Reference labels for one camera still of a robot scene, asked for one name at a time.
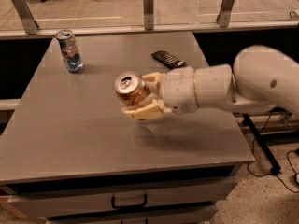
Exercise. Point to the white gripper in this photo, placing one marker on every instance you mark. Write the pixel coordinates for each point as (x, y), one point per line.
(177, 89)

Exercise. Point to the orange soda can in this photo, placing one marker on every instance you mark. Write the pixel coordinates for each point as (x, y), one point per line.
(131, 88)

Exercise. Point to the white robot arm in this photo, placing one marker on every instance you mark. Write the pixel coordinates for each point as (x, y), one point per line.
(260, 79)

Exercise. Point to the blue energy drink can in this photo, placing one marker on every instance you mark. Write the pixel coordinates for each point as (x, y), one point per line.
(69, 50)

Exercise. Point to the black snack bar wrapper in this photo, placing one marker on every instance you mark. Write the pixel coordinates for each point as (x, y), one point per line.
(169, 60)

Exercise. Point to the lower grey drawer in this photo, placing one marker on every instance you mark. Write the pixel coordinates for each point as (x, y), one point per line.
(182, 215)

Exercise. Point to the grey drawer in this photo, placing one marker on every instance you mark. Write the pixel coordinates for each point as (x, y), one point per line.
(182, 215)
(197, 190)

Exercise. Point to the black metal stand leg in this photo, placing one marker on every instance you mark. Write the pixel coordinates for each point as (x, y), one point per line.
(275, 170)

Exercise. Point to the upper grey drawer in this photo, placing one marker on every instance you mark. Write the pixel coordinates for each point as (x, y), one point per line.
(197, 190)

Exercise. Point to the black drawer handle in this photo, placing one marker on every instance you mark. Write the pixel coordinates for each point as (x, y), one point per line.
(129, 202)

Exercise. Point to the middle metal rail bracket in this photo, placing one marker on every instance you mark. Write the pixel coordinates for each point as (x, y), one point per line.
(148, 14)

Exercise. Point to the metal rail bracket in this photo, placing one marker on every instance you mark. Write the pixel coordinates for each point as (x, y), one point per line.
(148, 14)
(223, 19)
(29, 25)

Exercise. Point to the right metal rail bracket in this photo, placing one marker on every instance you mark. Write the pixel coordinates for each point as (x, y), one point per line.
(223, 19)

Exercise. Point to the left metal rail bracket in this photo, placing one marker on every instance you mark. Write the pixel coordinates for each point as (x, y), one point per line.
(29, 25)

